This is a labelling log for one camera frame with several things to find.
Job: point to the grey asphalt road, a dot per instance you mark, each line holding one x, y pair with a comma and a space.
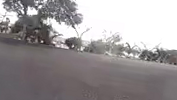
81, 82

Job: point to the row of bare bushes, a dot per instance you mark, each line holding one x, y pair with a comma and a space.
127, 50

